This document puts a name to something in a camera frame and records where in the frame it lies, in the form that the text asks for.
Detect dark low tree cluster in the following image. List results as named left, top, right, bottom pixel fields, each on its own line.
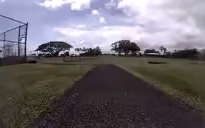
left=74, top=45, right=103, bottom=57

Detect large dark round tree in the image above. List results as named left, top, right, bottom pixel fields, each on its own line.
left=110, top=39, right=142, bottom=57

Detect dark asphalt path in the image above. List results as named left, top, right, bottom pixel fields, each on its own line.
left=32, top=63, right=205, bottom=128

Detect low building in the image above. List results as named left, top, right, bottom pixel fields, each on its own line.
left=143, top=48, right=162, bottom=57

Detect wide flat-topped tree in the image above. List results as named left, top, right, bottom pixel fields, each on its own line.
left=34, top=40, right=73, bottom=57

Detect green grass field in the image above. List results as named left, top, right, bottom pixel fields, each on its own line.
left=0, top=55, right=205, bottom=128

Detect dark hedge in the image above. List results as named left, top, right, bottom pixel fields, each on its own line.
left=171, top=48, right=205, bottom=62

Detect tall chain-link fence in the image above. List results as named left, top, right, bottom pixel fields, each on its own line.
left=0, top=10, right=29, bottom=58

